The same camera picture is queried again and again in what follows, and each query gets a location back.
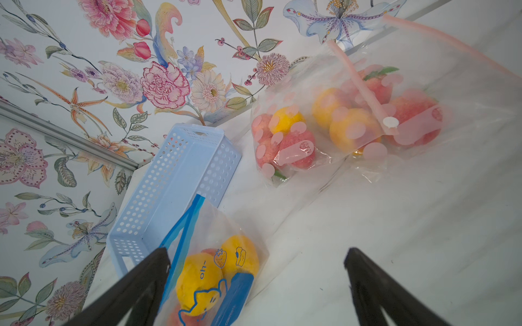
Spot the pink peach with leaf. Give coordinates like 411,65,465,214
388,96,441,148

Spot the blue perforated plastic basket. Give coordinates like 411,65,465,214
107,124,242,277

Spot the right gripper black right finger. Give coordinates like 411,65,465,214
343,247,448,325

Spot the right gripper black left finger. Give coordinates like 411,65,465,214
67,248,171,325

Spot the orange red peach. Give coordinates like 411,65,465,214
166,304,204,326

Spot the clear blue zip-top bag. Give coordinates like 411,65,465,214
154,195,269,326

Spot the dark pink peach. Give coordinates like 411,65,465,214
275,130,316,170

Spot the clear pink zip-top bag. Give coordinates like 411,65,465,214
250,88,343,187
322,16,521,181

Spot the yellow peach top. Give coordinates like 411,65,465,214
221,235,260,281

